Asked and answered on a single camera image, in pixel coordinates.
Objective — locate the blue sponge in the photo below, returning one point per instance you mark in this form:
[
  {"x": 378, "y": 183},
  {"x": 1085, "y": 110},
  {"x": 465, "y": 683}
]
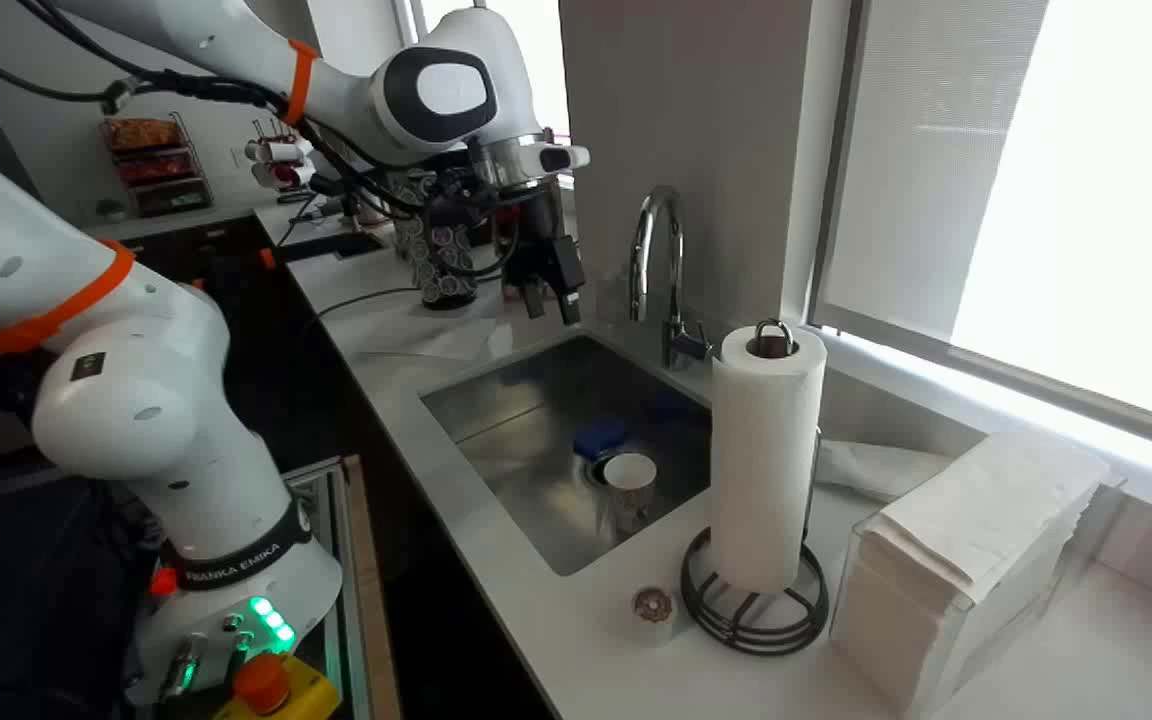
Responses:
[{"x": 597, "y": 438}]

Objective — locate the chrome gooseneck faucet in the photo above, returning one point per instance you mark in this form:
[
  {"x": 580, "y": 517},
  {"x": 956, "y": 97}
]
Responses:
[{"x": 683, "y": 343}]

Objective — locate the grey window frame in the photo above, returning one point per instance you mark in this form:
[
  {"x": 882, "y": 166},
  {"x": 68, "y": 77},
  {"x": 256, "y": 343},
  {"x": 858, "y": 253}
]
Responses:
[{"x": 1019, "y": 378}]

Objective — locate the wooden rack of pods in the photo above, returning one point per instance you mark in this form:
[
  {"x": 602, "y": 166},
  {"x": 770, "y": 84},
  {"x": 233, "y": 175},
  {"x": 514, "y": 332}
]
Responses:
[{"x": 156, "y": 166}]

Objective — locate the stack of white napkins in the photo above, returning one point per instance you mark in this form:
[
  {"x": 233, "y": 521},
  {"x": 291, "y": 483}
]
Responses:
[{"x": 961, "y": 561}]

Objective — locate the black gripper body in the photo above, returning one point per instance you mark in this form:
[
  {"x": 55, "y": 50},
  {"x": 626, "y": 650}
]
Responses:
[{"x": 536, "y": 231}]

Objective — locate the white paper towel roll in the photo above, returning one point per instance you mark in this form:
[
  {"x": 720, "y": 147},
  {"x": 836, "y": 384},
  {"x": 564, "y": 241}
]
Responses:
[{"x": 767, "y": 455}]

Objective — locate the black mesh organizer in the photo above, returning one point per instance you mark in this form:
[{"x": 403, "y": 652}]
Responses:
[{"x": 436, "y": 231}]

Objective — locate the small coffee pod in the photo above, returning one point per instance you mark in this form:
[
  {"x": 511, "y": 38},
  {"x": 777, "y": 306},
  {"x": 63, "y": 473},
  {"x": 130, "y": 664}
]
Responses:
[{"x": 652, "y": 605}]

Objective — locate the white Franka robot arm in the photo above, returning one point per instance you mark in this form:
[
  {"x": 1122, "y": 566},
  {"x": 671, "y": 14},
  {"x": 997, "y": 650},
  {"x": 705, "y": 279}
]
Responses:
[{"x": 137, "y": 384}]

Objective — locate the yellow emergency stop box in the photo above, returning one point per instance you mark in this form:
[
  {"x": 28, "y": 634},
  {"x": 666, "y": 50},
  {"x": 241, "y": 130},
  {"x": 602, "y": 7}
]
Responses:
[{"x": 261, "y": 684}]

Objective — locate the stainless steel sink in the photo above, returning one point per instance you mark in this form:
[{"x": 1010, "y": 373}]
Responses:
[{"x": 522, "y": 427}]

